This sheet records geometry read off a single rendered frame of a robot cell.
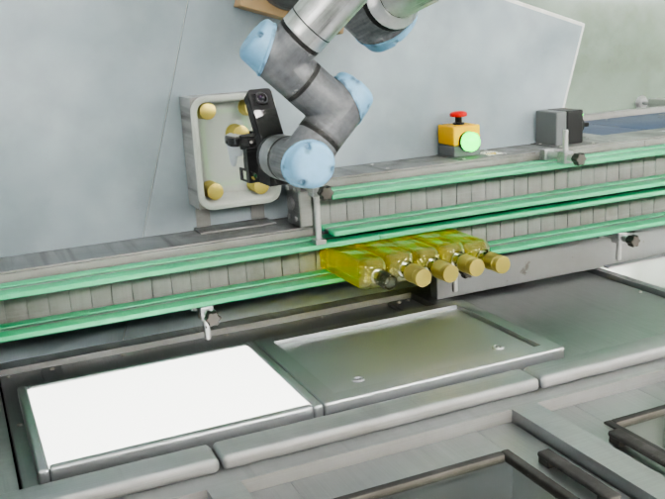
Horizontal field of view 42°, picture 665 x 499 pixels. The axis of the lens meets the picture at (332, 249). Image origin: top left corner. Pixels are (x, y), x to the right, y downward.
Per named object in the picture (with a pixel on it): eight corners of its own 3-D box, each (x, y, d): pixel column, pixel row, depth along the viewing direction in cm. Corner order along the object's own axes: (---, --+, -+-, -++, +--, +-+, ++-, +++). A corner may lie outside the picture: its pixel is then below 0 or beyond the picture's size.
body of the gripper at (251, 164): (237, 179, 156) (259, 188, 145) (233, 132, 154) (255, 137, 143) (276, 173, 159) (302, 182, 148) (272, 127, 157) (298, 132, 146)
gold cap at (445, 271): (430, 279, 163) (442, 284, 159) (429, 260, 162) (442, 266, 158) (446, 275, 164) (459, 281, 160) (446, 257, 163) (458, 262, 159)
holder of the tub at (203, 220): (191, 229, 180) (202, 237, 173) (179, 96, 173) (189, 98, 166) (268, 218, 186) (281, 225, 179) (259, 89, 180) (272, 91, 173)
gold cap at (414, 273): (404, 283, 160) (415, 288, 156) (403, 264, 159) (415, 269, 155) (420, 280, 162) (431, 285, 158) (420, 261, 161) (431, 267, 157)
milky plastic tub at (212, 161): (189, 205, 178) (200, 212, 170) (178, 95, 172) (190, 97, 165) (268, 194, 185) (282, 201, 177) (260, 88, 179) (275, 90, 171)
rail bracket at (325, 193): (298, 238, 175) (323, 249, 164) (293, 155, 171) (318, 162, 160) (312, 236, 176) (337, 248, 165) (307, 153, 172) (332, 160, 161)
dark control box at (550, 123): (533, 143, 211) (555, 146, 203) (533, 110, 209) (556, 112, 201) (561, 140, 214) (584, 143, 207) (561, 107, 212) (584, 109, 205)
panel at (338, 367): (19, 402, 149) (40, 491, 119) (16, 386, 148) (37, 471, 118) (461, 312, 184) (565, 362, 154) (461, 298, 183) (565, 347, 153)
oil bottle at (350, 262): (320, 267, 179) (365, 293, 160) (318, 242, 178) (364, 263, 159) (343, 263, 181) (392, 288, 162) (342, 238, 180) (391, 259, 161)
